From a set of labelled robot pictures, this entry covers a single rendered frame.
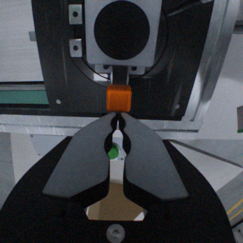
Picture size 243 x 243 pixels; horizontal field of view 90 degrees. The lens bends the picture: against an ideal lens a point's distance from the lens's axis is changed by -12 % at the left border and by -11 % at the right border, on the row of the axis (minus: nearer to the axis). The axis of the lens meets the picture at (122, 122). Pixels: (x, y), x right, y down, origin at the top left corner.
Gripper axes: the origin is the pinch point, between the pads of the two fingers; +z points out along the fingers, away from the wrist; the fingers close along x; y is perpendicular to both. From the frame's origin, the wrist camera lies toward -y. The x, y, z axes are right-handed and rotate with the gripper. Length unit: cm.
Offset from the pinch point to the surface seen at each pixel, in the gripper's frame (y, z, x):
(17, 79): 1.5, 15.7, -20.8
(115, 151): 14.4, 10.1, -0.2
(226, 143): 96, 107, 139
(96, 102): 3.7, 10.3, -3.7
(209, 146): 101, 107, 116
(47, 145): 14.9, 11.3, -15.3
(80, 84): 0.7, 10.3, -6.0
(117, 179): 41.0, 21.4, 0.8
